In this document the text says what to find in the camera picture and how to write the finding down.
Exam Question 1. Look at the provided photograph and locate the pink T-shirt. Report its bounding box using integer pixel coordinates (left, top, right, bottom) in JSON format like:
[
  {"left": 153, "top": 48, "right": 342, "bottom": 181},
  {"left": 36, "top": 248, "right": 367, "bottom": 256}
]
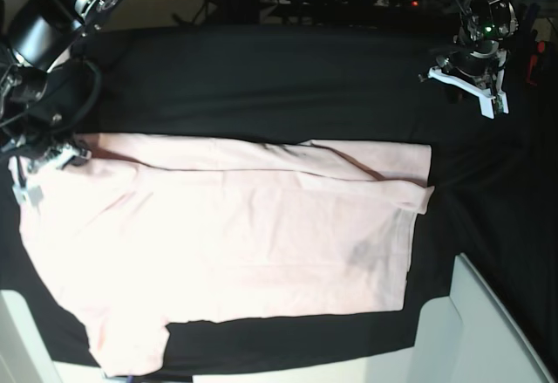
[{"left": 9, "top": 133, "right": 433, "bottom": 376}]

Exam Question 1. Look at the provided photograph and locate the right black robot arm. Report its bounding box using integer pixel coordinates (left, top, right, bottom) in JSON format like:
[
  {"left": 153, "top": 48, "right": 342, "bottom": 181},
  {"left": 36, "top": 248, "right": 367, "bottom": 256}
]
[{"left": 1, "top": 0, "right": 122, "bottom": 205}]

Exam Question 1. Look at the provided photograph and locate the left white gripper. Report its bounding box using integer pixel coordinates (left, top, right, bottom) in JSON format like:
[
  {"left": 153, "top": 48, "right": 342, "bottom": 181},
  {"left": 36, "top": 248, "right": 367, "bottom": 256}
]
[{"left": 418, "top": 49, "right": 508, "bottom": 118}]

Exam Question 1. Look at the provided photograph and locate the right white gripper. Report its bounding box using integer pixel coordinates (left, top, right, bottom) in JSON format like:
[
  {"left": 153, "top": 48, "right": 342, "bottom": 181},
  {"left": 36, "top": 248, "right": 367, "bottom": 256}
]
[{"left": 10, "top": 136, "right": 92, "bottom": 207}]

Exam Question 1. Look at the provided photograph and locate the red clamp right edge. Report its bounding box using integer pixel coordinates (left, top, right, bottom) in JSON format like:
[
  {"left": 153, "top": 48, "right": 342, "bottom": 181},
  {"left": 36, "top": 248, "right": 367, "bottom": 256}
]
[{"left": 526, "top": 41, "right": 547, "bottom": 87}]

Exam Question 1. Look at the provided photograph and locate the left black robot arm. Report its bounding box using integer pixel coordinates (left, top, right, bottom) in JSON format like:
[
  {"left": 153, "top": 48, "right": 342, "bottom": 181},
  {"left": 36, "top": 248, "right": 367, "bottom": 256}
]
[{"left": 418, "top": 0, "right": 519, "bottom": 119}]

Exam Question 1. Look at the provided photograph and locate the black table cloth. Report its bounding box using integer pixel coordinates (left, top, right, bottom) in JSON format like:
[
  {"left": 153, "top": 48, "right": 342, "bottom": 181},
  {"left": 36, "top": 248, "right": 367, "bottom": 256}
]
[{"left": 0, "top": 24, "right": 558, "bottom": 378}]

